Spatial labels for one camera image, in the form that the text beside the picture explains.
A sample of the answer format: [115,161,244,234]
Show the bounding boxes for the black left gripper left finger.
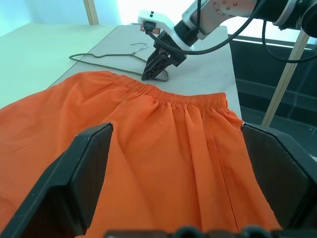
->
[0,121,114,238]

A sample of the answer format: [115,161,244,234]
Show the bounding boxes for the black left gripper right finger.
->
[241,122,317,231]

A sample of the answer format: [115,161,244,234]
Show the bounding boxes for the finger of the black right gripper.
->
[141,50,164,81]
[156,53,172,78]

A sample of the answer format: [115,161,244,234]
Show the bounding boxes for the olive wire hanger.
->
[69,42,170,82]

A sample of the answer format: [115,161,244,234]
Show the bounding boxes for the orange shorts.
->
[0,70,283,238]

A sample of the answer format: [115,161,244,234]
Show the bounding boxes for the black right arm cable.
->
[143,0,317,64]

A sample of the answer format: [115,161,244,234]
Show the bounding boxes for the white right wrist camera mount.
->
[137,9,195,52]

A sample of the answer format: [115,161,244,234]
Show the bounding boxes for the wooden rack post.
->
[261,31,310,127]
[83,0,99,26]

